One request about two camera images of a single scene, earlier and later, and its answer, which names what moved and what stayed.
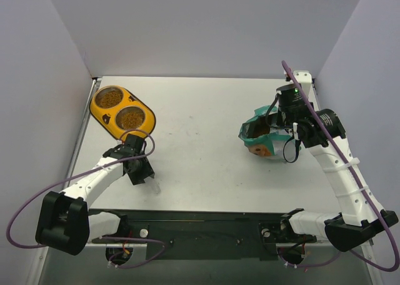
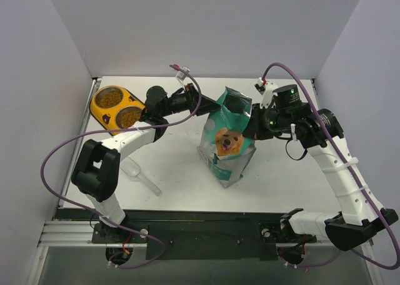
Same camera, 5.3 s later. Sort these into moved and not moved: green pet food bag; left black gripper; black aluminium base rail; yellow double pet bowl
Moved: green pet food bag; left black gripper
Not moved: yellow double pet bowl; black aluminium base rail
